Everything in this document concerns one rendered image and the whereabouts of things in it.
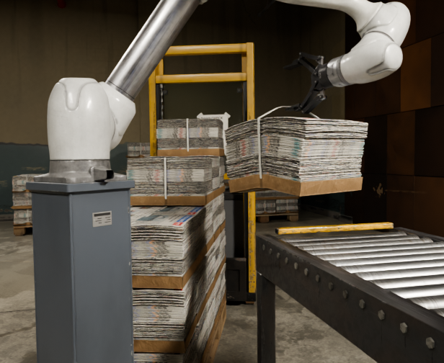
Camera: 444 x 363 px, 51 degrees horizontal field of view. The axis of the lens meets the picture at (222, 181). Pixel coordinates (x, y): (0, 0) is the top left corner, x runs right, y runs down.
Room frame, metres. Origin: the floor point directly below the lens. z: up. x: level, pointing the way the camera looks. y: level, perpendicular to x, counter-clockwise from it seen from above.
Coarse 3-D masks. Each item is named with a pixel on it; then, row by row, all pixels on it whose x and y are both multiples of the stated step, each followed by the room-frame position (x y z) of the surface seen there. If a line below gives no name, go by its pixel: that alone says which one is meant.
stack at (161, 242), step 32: (160, 224) 1.61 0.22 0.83; (192, 224) 1.79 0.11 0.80; (160, 256) 1.60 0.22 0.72; (192, 256) 1.80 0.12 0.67; (160, 288) 1.62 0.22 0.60; (192, 288) 1.78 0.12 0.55; (160, 320) 1.60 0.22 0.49; (192, 320) 1.77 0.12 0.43; (160, 352) 1.62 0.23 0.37; (192, 352) 1.78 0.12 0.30
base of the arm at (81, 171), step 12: (60, 168) 1.17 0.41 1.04; (72, 168) 1.17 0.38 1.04; (84, 168) 1.17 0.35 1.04; (96, 168) 1.18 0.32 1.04; (108, 168) 1.23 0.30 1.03; (36, 180) 1.22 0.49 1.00; (48, 180) 1.19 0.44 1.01; (60, 180) 1.16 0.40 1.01; (72, 180) 1.13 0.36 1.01; (84, 180) 1.16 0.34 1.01; (96, 180) 1.18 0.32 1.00; (108, 180) 1.21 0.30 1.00; (120, 180) 1.24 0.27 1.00
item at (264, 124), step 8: (256, 120) 1.51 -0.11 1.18; (264, 120) 1.49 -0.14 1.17; (272, 120) 1.48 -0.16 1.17; (256, 128) 1.51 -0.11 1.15; (264, 128) 1.48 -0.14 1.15; (256, 136) 1.51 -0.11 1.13; (264, 136) 1.48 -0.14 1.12; (256, 144) 1.52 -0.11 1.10; (264, 144) 1.49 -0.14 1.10; (256, 152) 1.51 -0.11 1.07; (264, 152) 1.48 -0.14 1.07; (256, 160) 1.51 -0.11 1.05; (264, 160) 1.48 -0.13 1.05; (256, 168) 1.51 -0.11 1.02; (264, 168) 1.48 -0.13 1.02
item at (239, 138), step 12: (252, 120) 1.53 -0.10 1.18; (228, 132) 1.64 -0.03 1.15; (240, 132) 1.58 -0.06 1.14; (252, 132) 1.53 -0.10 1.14; (228, 144) 1.63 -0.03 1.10; (240, 144) 1.58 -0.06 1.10; (252, 144) 1.53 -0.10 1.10; (228, 156) 1.64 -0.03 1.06; (240, 156) 1.58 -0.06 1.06; (252, 156) 1.52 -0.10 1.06; (228, 168) 1.63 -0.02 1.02; (240, 168) 1.57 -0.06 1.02; (252, 168) 1.52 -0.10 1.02; (240, 192) 1.62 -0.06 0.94
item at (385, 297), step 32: (256, 256) 1.53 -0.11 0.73; (288, 256) 1.25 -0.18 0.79; (288, 288) 1.25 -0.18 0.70; (320, 288) 1.06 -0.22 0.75; (352, 288) 0.92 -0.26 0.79; (352, 320) 0.92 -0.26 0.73; (384, 320) 0.81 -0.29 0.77; (416, 320) 0.73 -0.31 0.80; (384, 352) 0.81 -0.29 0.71; (416, 352) 0.72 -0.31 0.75
